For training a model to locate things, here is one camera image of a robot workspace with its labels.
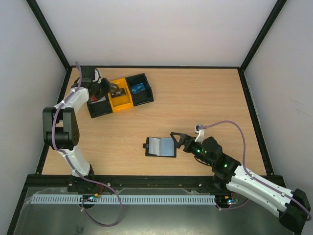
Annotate black bin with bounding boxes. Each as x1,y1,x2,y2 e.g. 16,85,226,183
87,94,113,118
126,73,154,106

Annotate grey vip card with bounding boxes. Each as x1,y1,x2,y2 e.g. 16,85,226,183
110,88,126,98

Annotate yellow bin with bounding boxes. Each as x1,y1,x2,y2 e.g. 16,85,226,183
108,78,134,113

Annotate black card holder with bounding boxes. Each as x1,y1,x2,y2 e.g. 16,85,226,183
143,137,177,158

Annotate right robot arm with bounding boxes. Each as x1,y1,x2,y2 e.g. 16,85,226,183
171,132,312,234

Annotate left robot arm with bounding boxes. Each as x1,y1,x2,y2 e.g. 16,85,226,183
43,64,110,177

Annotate red white card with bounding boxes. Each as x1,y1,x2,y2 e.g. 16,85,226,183
90,95,106,103

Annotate blue card in bin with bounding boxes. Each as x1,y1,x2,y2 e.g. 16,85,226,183
131,83,146,95

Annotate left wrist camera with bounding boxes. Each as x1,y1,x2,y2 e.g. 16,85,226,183
93,68,101,83

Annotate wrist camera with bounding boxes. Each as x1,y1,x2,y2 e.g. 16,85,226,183
93,68,101,83
195,124,205,142

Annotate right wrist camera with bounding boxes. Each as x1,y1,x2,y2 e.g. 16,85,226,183
195,124,205,142

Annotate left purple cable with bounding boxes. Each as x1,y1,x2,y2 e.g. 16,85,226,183
51,61,123,226

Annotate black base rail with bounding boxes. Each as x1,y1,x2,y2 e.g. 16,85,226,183
23,174,230,195

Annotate light blue cable duct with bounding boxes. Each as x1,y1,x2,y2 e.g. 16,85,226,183
30,194,216,205

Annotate black cage frame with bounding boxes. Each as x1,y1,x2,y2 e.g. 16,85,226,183
6,0,313,235

